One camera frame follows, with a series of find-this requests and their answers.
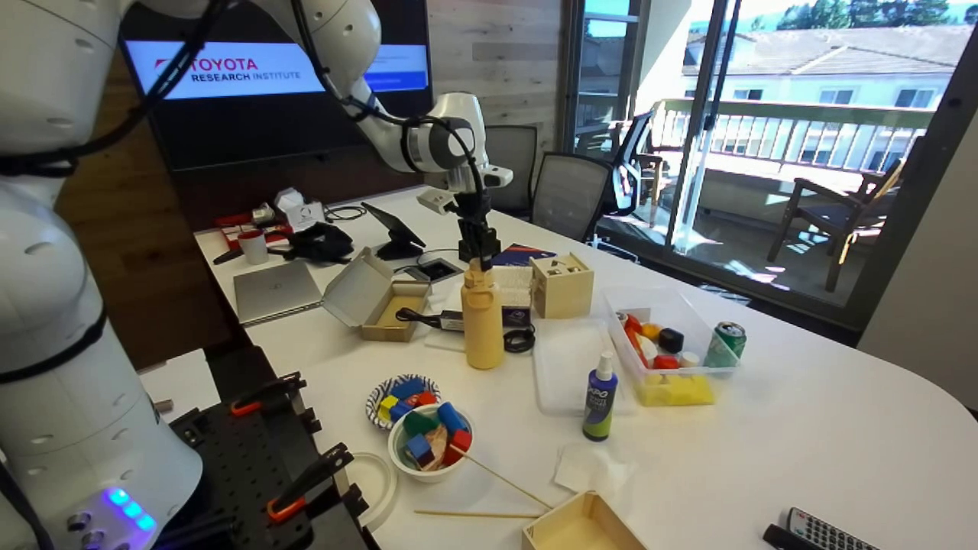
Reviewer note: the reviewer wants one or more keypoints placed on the patterned bowl of blocks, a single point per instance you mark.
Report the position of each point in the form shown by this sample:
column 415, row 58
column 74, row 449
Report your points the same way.
column 397, row 398

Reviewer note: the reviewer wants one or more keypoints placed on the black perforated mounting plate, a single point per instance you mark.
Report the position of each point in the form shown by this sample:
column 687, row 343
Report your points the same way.
column 250, row 461

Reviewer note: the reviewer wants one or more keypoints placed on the clear plastic toy bin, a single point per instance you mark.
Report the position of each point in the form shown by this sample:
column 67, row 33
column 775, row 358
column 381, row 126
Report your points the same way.
column 660, row 343

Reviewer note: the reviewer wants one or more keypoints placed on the white paper napkin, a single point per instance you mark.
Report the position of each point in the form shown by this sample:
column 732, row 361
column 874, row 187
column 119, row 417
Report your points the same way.
column 583, row 469

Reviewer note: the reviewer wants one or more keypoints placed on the wooden stick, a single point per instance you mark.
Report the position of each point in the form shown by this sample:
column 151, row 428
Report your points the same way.
column 475, row 514
column 509, row 479

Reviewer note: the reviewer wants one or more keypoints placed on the black tablet stand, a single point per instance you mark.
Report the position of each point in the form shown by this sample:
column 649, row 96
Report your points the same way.
column 403, row 240

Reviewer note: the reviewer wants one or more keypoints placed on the wooden tray box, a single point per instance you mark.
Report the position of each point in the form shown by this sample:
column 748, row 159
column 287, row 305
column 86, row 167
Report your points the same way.
column 583, row 522

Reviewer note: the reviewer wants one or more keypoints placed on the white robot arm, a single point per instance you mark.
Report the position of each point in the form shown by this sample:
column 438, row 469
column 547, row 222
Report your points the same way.
column 86, row 460

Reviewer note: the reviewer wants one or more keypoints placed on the beige plastic bottle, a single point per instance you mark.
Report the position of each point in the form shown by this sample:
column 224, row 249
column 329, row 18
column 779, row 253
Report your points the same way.
column 482, row 312

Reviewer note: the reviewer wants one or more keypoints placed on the black clamp orange tip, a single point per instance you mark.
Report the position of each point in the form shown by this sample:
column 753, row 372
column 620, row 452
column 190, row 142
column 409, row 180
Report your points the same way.
column 271, row 395

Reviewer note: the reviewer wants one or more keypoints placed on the wooden block with holes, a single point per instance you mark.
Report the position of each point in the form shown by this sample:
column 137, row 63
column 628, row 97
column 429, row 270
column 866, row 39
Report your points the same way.
column 562, row 285

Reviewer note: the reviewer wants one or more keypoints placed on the black remote control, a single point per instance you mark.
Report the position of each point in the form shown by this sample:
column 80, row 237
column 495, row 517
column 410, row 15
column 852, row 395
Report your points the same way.
column 798, row 530

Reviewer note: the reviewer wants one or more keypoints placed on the grey office chair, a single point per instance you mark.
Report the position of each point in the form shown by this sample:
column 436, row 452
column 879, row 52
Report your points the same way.
column 571, row 194

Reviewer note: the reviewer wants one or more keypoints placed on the green soda can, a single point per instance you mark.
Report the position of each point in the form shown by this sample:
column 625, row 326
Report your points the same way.
column 725, row 345

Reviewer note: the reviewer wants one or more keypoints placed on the wall monitor screen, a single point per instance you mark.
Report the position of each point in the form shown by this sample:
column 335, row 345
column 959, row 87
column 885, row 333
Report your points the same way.
column 252, row 93

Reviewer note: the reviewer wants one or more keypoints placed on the black cloth bundle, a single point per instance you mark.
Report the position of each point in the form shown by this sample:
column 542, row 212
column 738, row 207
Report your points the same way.
column 322, row 244

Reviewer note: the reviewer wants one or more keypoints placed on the blue paint bottle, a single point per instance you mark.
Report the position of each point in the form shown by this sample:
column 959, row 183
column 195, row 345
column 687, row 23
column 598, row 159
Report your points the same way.
column 601, row 402

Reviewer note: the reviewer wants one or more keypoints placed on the white cutting board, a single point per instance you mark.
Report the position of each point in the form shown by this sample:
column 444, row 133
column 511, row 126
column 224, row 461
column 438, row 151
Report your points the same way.
column 564, row 354

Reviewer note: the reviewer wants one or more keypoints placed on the open beige box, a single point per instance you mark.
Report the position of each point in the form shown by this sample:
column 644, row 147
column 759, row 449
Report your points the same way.
column 367, row 297

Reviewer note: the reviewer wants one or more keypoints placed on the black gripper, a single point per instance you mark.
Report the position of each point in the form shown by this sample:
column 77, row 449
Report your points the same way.
column 479, row 237

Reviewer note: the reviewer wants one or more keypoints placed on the outdoor wooden chair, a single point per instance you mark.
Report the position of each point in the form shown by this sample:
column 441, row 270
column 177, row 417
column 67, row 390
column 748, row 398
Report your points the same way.
column 840, row 213

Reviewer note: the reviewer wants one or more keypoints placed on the silver laptop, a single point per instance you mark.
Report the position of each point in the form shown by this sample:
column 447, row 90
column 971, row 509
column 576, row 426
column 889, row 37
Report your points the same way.
column 273, row 290

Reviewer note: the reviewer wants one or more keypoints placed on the black tape roll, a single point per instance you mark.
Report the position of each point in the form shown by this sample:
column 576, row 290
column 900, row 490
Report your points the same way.
column 517, row 341

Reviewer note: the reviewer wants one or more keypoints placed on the white bowl of blocks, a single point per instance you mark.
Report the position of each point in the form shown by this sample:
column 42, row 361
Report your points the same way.
column 429, row 442

